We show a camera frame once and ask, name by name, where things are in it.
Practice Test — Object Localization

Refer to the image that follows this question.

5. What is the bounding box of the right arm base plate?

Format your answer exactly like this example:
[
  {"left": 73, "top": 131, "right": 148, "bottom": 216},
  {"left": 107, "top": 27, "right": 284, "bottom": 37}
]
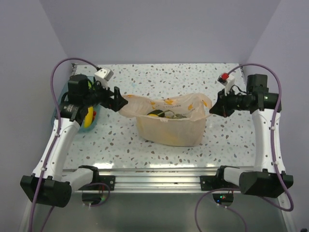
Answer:
[{"left": 199, "top": 165, "right": 246, "bottom": 191}]

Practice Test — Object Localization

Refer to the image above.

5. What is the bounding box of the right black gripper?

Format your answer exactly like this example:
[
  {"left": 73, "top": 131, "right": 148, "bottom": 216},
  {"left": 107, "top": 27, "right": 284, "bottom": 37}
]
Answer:
[{"left": 210, "top": 87, "right": 250, "bottom": 118}]

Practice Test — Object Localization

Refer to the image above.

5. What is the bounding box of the fake dark avocado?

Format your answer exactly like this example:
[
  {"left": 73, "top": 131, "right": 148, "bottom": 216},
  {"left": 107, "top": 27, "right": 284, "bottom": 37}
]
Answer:
[{"left": 147, "top": 110, "right": 165, "bottom": 117}]

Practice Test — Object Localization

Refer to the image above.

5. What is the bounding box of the right round controller board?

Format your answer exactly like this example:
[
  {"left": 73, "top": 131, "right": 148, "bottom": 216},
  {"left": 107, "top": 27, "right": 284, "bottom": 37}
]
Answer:
[{"left": 212, "top": 193, "right": 234, "bottom": 206}]

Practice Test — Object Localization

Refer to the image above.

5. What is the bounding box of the blue plastic tray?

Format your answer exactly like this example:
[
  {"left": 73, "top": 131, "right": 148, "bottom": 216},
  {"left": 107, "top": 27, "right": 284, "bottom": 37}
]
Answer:
[{"left": 55, "top": 74, "right": 99, "bottom": 136}]

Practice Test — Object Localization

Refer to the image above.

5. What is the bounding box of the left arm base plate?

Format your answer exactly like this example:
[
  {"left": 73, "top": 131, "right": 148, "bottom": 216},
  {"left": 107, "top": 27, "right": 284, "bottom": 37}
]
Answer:
[{"left": 73, "top": 175, "right": 116, "bottom": 191}]

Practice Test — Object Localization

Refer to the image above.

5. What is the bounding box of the fake yellow banana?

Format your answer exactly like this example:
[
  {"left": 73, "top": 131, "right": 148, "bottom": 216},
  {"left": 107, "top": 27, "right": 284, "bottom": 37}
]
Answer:
[{"left": 84, "top": 106, "right": 95, "bottom": 128}]

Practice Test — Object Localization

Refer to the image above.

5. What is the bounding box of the round controller board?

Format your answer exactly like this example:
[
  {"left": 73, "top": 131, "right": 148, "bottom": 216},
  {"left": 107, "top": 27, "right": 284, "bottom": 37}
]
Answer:
[
  {"left": 212, "top": 193, "right": 234, "bottom": 206},
  {"left": 82, "top": 193, "right": 103, "bottom": 205}
]

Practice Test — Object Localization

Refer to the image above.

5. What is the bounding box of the left round controller board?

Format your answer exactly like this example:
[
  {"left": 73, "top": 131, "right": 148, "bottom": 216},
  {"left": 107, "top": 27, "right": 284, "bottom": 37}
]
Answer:
[{"left": 82, "top": 193, "right": 103, "bottom": 205}]

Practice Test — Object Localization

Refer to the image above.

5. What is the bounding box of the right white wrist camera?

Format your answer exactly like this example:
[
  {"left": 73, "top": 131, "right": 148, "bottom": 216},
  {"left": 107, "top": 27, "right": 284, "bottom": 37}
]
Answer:
[{"left": 218, "top": 73, "right": 235, "bottom": 96}]

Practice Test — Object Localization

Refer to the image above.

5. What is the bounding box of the aluminium rail frame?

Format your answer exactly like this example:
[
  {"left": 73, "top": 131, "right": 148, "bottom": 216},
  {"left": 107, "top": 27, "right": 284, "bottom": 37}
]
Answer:
[{"left": 30, "top": 166, "right": 285, "bottom": 193}]

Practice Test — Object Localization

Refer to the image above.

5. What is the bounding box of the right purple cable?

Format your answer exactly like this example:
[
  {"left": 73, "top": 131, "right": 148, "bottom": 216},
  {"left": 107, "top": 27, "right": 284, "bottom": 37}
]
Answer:
[{"left": 194, "top": 63, "right": 294, "bottom": 232}]

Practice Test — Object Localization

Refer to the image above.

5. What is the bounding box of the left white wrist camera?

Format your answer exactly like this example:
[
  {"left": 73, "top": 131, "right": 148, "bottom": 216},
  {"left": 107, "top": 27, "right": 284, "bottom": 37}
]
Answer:
[{"left": 94, "top": 68, "right": 114, "bottom": 89}]

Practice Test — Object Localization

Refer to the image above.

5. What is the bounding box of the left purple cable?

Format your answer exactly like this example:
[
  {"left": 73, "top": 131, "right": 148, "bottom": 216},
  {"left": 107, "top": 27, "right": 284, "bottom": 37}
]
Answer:
[{"left": 27, "top": 58, "right": 100, "bottom": 232}]

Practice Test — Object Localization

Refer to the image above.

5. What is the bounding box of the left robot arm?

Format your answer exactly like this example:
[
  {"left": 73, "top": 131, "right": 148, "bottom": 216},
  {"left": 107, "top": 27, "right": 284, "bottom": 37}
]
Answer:
[{"left": 20, "top": 70, "right": 128, "bottom": 207}]

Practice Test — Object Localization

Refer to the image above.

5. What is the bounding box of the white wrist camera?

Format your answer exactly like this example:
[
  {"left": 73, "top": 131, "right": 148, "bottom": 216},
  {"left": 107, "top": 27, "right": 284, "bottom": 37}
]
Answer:
[
  {"left": 94, "top": 68, "right": 114, "bottom": 89},
  {"left": 218, "top": 73, "right": 235, "bottom": 96}
]

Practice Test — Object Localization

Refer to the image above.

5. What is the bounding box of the orange plastic bag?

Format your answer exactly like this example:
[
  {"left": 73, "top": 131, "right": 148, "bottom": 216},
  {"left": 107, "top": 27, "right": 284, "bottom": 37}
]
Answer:
[{"left": 119, "top": 93, "right": 212, "bottom": 146}]

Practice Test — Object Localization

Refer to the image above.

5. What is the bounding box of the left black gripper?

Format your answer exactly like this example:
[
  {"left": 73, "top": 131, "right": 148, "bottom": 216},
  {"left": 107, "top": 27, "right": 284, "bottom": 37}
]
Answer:
[{"left": 83, "top": 78, "right": 127, "bottom": 112}]

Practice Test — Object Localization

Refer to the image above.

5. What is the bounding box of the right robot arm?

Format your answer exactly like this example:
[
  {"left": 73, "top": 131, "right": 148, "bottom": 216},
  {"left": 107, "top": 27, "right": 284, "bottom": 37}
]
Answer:
[{"left": 210, "top": 73, "right": 294, "bottom": 198}]

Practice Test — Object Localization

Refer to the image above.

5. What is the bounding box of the purple cable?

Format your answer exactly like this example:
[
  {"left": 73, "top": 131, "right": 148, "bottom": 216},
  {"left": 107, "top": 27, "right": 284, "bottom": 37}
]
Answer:
[
  {"left": 194, "top": 63, "right": 294, "bottom": 232},
  {"left": 27, "top": 58, "right": 100, "bottom": 232}
]

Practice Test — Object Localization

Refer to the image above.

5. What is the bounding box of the fake green melon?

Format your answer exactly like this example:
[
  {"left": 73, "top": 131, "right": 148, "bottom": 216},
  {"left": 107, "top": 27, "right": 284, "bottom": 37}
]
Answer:
[{"left": 172, "top": 114, "right": 187, "bottom": 119}]

